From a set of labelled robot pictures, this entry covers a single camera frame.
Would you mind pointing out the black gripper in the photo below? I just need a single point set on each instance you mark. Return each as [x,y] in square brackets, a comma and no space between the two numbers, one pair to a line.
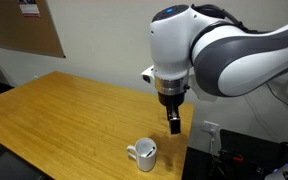
[172,102]

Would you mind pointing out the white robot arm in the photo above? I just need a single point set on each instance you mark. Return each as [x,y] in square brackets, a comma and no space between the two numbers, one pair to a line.
[228,59]

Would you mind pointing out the white ceramic mug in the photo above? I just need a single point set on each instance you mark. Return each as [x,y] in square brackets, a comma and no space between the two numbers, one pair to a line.
[138,153]

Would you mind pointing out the orange black clamp upper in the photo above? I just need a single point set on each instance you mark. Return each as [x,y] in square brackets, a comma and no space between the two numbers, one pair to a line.
[230,157]

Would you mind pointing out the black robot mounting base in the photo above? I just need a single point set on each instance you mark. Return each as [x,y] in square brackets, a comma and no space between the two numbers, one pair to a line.
[261,157]

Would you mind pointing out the cork notice board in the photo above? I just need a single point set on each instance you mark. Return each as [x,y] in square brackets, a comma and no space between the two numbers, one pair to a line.
[27,25]

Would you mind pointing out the white wall power outlet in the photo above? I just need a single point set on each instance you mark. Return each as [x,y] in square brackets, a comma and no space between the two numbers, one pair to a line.
[210,127]

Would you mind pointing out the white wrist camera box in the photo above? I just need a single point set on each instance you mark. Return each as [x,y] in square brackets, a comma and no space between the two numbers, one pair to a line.
[148,75]

